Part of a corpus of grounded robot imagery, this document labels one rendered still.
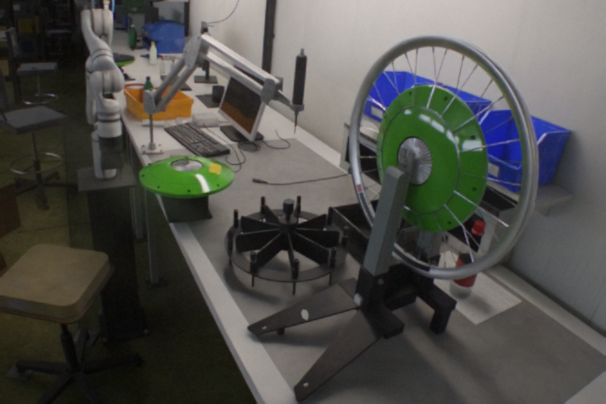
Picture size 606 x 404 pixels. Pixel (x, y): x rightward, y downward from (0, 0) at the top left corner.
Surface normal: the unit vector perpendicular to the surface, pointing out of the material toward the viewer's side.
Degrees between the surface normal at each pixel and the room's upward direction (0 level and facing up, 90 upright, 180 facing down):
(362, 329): 18
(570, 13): 90
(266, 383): 0
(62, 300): 0
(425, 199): 99
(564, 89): 90
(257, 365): 0
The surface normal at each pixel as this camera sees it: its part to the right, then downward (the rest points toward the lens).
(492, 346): 0.08, -0.91
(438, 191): -0.77, 0.27
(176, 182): 0.06, -0.71
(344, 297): -0.18, -0.82
